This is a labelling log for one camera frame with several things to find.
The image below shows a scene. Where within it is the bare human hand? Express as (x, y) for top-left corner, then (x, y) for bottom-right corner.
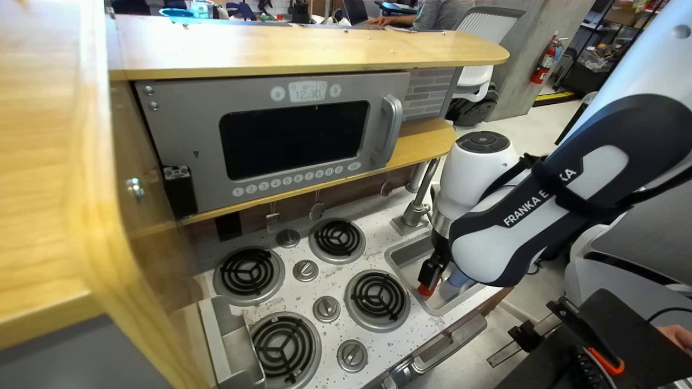
(657, 325), (692, 357)

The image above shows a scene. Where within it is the white office chair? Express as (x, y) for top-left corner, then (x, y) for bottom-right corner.
(453, 6), (528, 125)

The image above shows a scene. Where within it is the black stand with orange clip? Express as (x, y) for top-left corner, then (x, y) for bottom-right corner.
(496, 288), (692, 389)

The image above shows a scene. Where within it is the grey round stove knob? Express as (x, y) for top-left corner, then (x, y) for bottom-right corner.
(312, 294), (341, 325)
(293, 258), (320, 283)
(335, 338), (371, 376)
(275, 228), (304, 249)

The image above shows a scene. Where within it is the grey toy microwave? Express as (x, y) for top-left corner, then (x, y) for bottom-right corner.
(132, 69), (459, 217)

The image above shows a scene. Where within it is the wooden toy kitchen cabinet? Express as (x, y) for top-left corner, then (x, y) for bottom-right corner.
(0, 0), (532, 389)

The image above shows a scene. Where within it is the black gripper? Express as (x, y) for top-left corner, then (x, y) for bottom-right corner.
(416, 214), (456, 298)

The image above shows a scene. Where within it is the black coil stove burner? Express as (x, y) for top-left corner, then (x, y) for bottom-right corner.
(341, 268), (414, 332)
(308, 217), (368, 266)
(247, 311), (325, 389)
(212, 244), (285, 307)

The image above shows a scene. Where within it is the grey office chair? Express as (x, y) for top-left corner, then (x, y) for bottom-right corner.
(560, 179), (692, 364)

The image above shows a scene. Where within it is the red fire extinguisher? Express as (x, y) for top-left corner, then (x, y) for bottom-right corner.
(528, 32), (563, 86)

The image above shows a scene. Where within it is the grey toy sink basin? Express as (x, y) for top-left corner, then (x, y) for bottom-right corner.
(382, 231), (500, 318)

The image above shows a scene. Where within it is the grey toy faucet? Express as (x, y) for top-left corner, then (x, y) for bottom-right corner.
(389, 156), (443, 235)

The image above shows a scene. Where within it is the grey oven door handle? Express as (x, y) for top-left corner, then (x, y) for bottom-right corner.
(408, 313), (492, 372)

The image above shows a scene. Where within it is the blue plastic cup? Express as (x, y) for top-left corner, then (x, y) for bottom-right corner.
(439, 266), (480, 303)

